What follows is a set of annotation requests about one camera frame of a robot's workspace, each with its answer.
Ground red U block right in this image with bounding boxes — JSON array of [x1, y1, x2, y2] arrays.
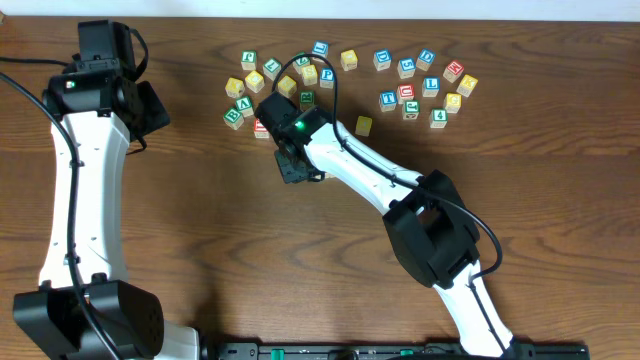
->
[[396, 84, 415, 104]]

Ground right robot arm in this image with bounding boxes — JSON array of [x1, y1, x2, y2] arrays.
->
[[256, 92, 514, 358]]

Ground blue L block right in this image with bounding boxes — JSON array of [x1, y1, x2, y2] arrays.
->
[[422, 77, 440, 98]]

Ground yellow K block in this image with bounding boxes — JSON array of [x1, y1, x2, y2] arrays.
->
[[456, 74, 478, 97]]

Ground yellow block top middle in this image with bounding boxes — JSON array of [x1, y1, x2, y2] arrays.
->
[[340, 49, 358, 72]]

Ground green R block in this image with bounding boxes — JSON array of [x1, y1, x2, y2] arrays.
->
[[299, 90, 315, 111]]

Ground green block top left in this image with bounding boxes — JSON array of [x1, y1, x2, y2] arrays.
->
[[241, 50, 257, 71]]

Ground red U block left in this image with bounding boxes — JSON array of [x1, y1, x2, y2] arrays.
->
[[253, 119, 270, 139]]

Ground yellow G block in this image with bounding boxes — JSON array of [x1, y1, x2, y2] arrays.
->
[[443, 93, 462, 114]]

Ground green J block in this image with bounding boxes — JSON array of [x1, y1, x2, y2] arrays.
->
[[402, 100, 420, 120]]

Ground blue D block left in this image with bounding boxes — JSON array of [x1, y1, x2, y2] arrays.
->
[[373, 49, 392, 71]]

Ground blue T block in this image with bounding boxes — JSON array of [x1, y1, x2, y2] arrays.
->
[[379, 91, 398, 112]]

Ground green B block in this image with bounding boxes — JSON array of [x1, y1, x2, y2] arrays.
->
[[223, 107, 244, 130]]

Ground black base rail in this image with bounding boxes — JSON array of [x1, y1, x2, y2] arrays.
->
[[214, 343, 591, 360]]

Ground yellow block far left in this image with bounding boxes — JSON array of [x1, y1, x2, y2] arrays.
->
[[225, 77, 245, 99]]

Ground blue P block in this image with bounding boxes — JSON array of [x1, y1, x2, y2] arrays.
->
[[319, 68, 335, 89]]

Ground green 7 block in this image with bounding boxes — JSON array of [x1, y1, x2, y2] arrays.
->
[[263, 58, 282, 81]]

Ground blue L block top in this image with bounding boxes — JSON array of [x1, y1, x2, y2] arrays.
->
[[312, 41, 329, 58]]

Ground green Z block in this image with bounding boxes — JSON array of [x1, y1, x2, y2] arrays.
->
[[293, 52, 310, 74]]

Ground yellow S block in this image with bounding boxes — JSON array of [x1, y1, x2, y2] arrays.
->
[[300, 65, 318, 86]]

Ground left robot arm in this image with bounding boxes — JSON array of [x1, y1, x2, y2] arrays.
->
[[13, 20, 206, 359]]

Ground yellow block upper left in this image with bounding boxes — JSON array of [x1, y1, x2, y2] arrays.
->
[[245, 70, 265, 93]]

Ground blue d block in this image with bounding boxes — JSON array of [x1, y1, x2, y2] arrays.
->
[[416, 48, 436, 71], [373, 49, 392, 71]]

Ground blue 5 block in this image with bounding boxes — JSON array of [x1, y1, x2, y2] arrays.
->
[[397, 58, 416, 79]]

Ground red H block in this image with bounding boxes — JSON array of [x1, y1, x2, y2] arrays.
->
[[443, 60, 464, 83]]

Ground yellow O block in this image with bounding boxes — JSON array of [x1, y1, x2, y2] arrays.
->
[[355, 116, 373, 137]]

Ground yellow block middle left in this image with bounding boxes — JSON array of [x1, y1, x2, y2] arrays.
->
[[277, 75, 297, 98]]

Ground green 4 block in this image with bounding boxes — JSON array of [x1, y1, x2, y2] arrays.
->
[[429, 109, 448, 129]]

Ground blue l block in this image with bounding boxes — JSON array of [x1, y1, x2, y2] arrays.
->
[[312, 41, 329, 58], [422, 77, 440, 98]]

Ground blue D block right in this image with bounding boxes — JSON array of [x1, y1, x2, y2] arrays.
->
[[416, 48, 436, 71]]

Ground red u block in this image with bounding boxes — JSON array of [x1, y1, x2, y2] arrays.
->
[[253, 119, 270, 139], [396, 84, 415, 104]]

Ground green V block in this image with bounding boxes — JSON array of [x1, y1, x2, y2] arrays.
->
[[235, 96, 254, 117]]

